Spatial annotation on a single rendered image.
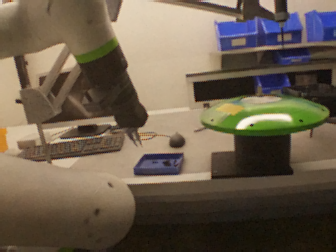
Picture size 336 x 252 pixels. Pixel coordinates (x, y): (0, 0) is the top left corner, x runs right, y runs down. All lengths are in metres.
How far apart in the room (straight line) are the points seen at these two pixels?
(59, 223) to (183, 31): 1.33
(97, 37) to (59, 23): 0.07
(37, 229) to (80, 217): 0.06
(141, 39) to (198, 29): 0.35
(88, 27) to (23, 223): 0.31
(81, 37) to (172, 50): 1.09
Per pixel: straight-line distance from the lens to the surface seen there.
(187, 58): 1.48
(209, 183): 0.60
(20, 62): 1.87
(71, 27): 0.43
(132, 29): 1.54
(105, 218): 0.35
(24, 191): 0.26
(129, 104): 0.51
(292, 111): 0.53
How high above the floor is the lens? 1.21
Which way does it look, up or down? 16 degrees down
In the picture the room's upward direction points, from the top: 8 degrees counter-clockwise
